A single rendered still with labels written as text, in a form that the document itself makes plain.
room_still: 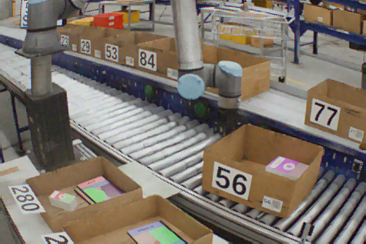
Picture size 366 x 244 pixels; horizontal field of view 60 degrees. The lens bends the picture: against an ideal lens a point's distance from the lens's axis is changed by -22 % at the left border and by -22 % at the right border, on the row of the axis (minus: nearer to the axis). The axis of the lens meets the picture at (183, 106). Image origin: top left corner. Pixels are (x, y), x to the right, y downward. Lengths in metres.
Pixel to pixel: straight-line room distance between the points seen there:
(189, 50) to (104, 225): 0.66
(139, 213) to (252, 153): 0.60
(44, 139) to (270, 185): 0.92
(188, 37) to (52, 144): 0.72
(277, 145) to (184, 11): 0.65
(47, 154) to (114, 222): 0.53
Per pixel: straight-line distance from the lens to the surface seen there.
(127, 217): 1.24
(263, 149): 1.59
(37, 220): 1.33
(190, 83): 1.32
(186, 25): 1.30
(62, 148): 1.63
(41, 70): 1.52
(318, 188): 1.51
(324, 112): 1.65
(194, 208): 1.43
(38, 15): 1.47
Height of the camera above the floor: 1.56
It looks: 22 degrees down
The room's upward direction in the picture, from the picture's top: straight up
